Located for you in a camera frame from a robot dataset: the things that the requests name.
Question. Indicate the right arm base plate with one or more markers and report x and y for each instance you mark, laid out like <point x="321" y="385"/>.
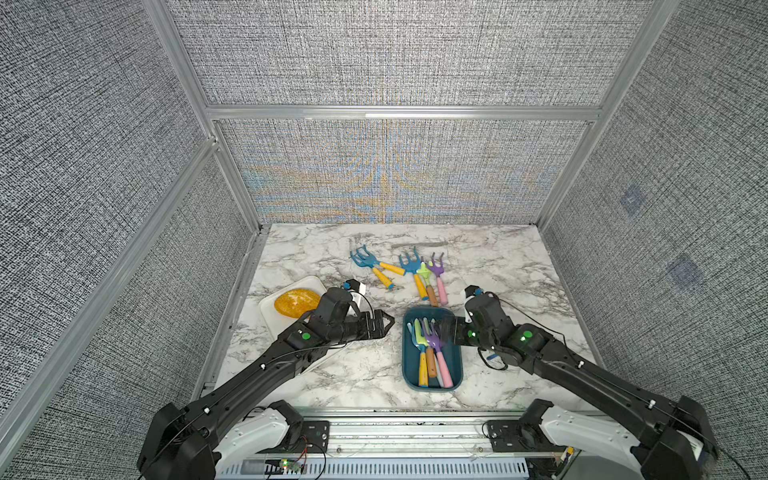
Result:
<point x="514" y="436"/>

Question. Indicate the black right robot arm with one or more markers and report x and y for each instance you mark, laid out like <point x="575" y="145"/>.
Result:
<point x="656" y="437"/>

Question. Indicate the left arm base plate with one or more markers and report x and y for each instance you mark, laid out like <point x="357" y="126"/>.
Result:
<point x="313" y="435"/>

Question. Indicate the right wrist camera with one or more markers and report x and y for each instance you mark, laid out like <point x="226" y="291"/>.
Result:
<point x="472" y="291"/>

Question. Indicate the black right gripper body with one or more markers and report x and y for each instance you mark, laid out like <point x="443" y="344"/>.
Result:
<point x="467" y="334"/>

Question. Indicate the light green rake brown handle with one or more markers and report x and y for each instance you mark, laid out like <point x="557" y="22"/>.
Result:
<point x="427" y="355"/>

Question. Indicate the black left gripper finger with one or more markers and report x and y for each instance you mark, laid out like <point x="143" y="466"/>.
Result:
<point x="380" y="320"/>
<point x="371" y="334"/>

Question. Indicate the light blue rake white handle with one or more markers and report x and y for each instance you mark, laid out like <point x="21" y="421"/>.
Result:
<point x="438" y="375"/>

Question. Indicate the white rectangular plate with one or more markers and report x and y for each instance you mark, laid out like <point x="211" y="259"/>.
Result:
<point x="277" y="323"/>

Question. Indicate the purple rake pink handle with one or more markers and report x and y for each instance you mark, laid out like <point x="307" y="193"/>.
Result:
<point x="436" y="267"/>
<point x="435" y="343"/>

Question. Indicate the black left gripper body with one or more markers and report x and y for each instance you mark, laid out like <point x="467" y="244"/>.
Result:
<point x="352" y="329"/>

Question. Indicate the teal storage box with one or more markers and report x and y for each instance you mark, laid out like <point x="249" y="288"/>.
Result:
<point x="410" y="355"/>

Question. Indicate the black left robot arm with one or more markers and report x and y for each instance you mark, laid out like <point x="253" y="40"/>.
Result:
<point x="203" y="438"/>

